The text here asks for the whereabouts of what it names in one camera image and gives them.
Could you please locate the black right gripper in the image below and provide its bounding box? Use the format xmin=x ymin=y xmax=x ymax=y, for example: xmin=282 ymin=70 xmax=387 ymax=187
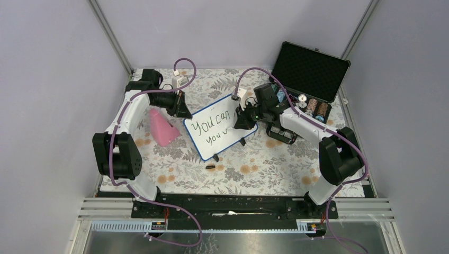
xmin=235 ymin=100 xmax=267 ymax=130

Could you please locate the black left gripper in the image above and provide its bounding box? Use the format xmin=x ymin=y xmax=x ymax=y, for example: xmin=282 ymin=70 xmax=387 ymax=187
xmin=151 ymin=88 xmax=192 ymax=119

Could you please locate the blue framed whiteboard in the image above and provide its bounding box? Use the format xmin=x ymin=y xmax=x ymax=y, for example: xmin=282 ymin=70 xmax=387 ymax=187
xmin=183 ymin=94 xmax=258 ymax=161

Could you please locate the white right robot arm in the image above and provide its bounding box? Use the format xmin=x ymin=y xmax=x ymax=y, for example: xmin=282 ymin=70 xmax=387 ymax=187
xmin=231 ymin=84 xmax=365 ymax=218

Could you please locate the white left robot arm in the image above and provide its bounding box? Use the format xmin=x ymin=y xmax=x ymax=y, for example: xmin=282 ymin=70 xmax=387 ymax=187
xmin=92 ymin=69 xmax=192 ymax=217

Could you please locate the pink triangular box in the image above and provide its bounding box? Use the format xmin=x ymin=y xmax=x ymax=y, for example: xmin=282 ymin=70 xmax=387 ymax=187
xmin=149 ymin=108 xmax=181 ymax=147

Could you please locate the blue white poker chip stack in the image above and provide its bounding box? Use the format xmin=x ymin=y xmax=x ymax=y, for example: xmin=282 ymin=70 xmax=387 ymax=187
xmin=276 ymin=89 xmax=285 ymax=103

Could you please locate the floral patterned table mat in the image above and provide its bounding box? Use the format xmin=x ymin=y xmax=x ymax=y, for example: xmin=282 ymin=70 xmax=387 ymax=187
xmin=100 ymin=68 xmax=365 ymax=197

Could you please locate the black poker chip case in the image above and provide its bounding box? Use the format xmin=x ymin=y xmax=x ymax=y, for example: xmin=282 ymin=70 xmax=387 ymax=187
xmin=266 ymin=41 xmax=351 ymax=144

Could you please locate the left base wiring connector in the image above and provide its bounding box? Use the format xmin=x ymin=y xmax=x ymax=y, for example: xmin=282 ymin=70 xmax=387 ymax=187
xmin=151 ymin=207 xmax=170 ymax=234

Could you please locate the base wiring connector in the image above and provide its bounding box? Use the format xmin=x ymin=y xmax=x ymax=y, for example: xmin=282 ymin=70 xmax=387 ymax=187
xmin=308 ymin=212 xmax=327 ymax=237
xmin=151 ymin=207 xmax=170 ymax=234

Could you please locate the right base wiring connector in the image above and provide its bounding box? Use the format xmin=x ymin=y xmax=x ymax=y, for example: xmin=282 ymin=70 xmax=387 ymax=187
xmin=308 ymin=212 xmax=327 ymax=237

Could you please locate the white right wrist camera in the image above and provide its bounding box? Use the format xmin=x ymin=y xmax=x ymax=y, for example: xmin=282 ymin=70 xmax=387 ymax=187
xmin=231 ymin=88 xmax=248 ymax=103

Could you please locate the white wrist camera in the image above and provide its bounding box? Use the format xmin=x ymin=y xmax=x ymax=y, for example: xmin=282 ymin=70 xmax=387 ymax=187
xmin=231 ymin=88 xmax=248 ymax=103
xmin=172 ymin=70 xmax=189 ymax=89

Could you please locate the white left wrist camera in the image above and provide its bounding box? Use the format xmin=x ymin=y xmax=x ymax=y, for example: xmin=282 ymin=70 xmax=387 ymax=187
xmin=172 ymin=70 xmax=189 ymax=89

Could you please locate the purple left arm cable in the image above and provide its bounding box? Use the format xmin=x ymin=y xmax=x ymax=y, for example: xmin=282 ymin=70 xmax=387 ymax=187
xmin=107 ymin=58 xmax=204 ymax=248

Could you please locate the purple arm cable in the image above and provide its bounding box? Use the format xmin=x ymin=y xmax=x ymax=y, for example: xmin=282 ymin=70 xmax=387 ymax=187
xmin=232 ymin=67 xmax=370 ymax=254
xmin=107 ymin=58 xmax=204 ymax=248

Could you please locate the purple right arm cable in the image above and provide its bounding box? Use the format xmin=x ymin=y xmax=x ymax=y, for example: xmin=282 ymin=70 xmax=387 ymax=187
xmin=232 ymin=67 xmax=370 ymax=254

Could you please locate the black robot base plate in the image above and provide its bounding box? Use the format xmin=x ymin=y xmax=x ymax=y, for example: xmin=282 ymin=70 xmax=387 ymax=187
xmin=131 ymin=193 xmax=338 ymax=230

